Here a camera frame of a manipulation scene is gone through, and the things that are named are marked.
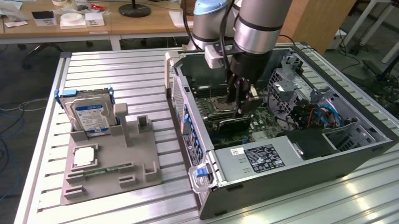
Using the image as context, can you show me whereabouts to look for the grey power supply unit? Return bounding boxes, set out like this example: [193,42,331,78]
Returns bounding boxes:
[213,136,304,182]

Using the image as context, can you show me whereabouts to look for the black power cable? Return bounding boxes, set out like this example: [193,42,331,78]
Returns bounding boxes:
[277,35,313,51]

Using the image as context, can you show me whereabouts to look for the black metal stand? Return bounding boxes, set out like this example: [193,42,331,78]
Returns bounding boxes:
[361,58,399,106]

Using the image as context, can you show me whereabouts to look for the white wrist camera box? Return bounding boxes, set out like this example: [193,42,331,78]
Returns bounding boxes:
[203,44,228,69]

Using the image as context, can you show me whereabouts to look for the perforated metal drive cage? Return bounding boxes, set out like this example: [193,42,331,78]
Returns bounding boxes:
[267,55,313,112]

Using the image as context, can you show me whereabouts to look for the black round lamp base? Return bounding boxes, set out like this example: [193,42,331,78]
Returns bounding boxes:
[117,0,152,18]

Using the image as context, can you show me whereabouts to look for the silver CPU chip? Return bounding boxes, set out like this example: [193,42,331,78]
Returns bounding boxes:
[72,147,96,168]

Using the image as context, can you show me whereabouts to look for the plain white labelled box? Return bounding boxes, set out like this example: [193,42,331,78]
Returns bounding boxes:
[84,12,107,28]

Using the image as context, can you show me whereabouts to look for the white box with black top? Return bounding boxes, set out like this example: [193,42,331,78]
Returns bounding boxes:
[30,10,57,27]

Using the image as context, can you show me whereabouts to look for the blue SATA wire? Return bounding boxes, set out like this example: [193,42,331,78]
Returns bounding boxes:
[317,104,343,128]

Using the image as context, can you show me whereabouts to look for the grey plastic parts rack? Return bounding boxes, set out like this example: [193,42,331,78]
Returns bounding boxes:
[58,102,163,206]

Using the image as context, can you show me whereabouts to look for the black plastic shroud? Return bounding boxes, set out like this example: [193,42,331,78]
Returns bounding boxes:
[277,127,340,161]

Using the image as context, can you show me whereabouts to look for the white table frame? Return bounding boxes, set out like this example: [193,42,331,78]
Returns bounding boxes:
[341,0,399,64]

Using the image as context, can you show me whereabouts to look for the metal disk bay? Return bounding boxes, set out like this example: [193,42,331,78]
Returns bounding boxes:
[320,118,385,152]

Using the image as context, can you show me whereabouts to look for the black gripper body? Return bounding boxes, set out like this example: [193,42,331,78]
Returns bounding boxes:
[228,51,272,84]

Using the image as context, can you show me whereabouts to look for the long wooden desk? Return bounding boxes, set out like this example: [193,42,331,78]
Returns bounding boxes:
[0,0,281,45]

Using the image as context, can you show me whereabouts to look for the dark grey open PC case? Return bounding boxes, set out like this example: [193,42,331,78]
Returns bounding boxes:
[164,45,393,220]

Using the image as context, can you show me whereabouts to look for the black Nvidia graphics card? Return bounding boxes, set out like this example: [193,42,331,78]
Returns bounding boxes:
[213,116,251,134]

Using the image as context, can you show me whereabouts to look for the metal CPU socket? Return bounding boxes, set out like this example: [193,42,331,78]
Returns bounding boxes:
[209,96,231,115]

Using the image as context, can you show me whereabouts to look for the white box with tape roll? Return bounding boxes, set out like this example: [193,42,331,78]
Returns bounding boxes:
[58,12,87,30]

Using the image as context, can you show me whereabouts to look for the hard disk in blue caddy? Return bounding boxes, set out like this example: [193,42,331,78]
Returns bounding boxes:
[53,86,115,139]

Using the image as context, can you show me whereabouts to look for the green RAM stick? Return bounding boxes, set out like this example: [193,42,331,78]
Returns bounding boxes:
[81,163,132,178]

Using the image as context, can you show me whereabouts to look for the green Dell motherboard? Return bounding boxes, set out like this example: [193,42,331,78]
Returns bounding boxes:
[187,77,291,150]

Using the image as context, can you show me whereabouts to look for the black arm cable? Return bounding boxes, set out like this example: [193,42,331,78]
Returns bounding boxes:
[217,0,237,70]

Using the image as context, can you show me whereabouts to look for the wooden cabinet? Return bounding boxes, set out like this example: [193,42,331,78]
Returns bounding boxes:
[280,0,357,54]

